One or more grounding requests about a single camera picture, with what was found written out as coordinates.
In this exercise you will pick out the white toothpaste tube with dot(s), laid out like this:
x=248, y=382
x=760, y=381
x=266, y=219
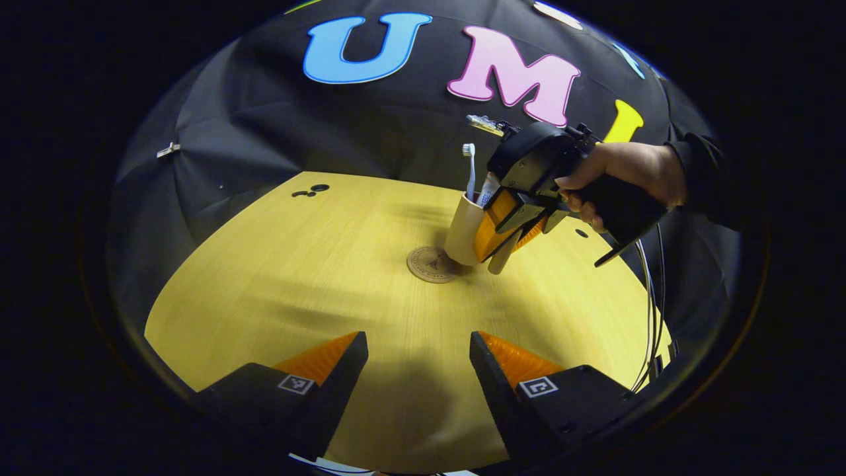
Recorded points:
x=488, y=192

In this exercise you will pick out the white cloth clip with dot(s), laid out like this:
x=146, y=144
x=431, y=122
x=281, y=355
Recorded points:
x=168, y=150

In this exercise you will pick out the round brown coaster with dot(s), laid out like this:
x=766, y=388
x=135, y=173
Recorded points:
x=428, y=266

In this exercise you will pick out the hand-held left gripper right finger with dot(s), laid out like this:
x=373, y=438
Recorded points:
x=492, y=377

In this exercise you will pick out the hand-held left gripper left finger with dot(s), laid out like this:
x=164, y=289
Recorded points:
x=340, y=377

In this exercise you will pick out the black backdrop cloth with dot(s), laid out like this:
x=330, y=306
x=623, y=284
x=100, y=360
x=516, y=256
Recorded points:
x=264, y=119

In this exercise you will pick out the beige cup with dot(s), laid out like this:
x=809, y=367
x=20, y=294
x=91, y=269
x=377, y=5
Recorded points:
x=462, y=231

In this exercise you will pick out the wooden desktop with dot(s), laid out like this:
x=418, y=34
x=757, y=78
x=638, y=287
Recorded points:
x=297, y=284

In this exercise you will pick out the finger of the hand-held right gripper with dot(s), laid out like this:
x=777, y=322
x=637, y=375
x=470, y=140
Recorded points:
x=492, y=228
x=535, y=235

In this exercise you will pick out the grey toothbrush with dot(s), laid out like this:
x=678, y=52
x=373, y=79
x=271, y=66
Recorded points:
x=470, y=168

